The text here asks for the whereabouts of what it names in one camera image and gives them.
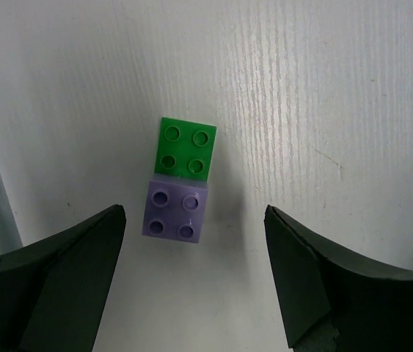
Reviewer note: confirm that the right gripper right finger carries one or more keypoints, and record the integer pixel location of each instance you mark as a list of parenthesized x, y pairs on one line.
[(332, 298)]

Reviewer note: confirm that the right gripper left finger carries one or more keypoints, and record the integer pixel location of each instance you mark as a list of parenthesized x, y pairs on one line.
[(53, 292)]

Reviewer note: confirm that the green and purple lego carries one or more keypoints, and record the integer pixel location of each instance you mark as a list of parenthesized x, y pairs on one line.
[(178, 191)]

